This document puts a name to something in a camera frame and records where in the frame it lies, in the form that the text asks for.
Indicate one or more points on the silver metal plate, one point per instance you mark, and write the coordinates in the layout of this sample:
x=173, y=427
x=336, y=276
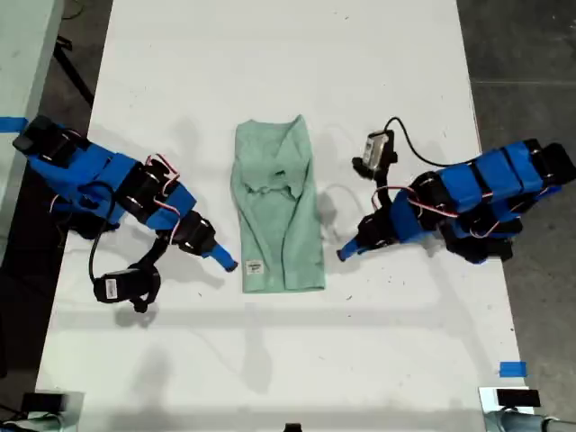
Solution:
x=74, y=405
x=487, y=398

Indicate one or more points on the long blue tape strip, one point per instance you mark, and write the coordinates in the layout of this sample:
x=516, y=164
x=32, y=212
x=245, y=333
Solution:
x=11, y=123

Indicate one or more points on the black camera box white label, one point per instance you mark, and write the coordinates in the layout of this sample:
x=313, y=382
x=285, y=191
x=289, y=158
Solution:
x=112, y=288

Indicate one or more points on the black camera box silver face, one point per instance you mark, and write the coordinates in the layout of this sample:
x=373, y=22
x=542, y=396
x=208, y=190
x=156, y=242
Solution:
x=375, y=150

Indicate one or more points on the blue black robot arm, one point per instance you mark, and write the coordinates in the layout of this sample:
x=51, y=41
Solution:
x=490, y=173
x=67, y=171

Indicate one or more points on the black stand leg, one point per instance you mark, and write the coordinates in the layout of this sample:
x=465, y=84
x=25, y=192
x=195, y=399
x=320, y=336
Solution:
x=72, y=72

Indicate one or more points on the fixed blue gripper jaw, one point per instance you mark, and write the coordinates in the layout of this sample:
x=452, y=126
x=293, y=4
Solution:
x=350, y=246
x=225, y=256

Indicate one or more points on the pale green t-shirt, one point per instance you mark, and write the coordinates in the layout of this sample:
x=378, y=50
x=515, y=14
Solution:
x=279, y=216

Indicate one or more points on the short blue tape strip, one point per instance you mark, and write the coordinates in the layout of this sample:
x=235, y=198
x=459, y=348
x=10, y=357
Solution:
x=513, y=369

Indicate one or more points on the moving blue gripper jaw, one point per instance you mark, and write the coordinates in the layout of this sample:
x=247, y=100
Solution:
x=353, y=252
x=218, y=263

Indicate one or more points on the small black box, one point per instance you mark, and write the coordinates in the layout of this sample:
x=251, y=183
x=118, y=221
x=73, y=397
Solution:
x=42, y=400
x=517, y=398

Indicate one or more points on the black camera stalk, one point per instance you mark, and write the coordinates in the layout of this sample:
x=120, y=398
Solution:
x=150, y=256
x=382, y=189

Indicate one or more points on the white side table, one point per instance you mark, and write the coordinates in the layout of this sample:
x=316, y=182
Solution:
x=22, y=45

